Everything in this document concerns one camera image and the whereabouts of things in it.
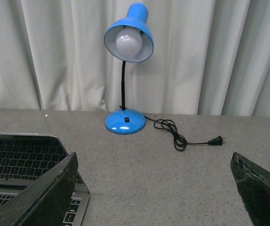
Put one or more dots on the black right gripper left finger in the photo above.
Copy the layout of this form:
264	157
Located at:
45	202

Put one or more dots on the blue desk lamp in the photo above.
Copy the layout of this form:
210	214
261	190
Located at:
130	40

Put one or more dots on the white curtain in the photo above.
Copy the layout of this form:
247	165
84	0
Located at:
211	57

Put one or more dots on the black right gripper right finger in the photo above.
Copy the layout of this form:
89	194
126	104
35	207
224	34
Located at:
253	185

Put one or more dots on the silver laptop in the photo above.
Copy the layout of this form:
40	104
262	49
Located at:
24	158

